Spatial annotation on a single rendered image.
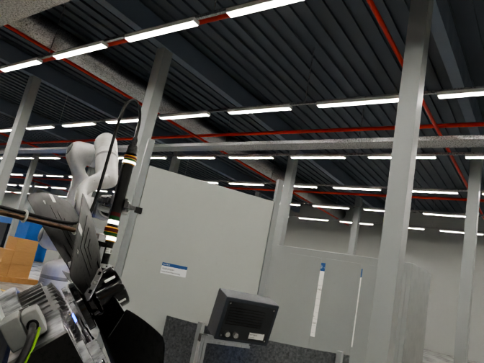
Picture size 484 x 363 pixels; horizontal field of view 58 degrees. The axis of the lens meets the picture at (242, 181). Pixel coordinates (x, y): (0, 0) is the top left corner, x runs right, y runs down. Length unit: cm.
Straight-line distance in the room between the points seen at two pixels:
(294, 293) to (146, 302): 470
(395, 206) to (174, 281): 307
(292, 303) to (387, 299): 272
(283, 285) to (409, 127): 361
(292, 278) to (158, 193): 480
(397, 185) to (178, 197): 305
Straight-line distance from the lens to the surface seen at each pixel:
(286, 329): 779
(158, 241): 332
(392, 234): 545
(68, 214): 145
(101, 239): 141
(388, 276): 539
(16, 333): 103
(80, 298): 129
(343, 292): 738
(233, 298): 190
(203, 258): 343
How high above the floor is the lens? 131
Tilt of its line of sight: 13 degrees up
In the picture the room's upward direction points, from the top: 11 degrees clockwise
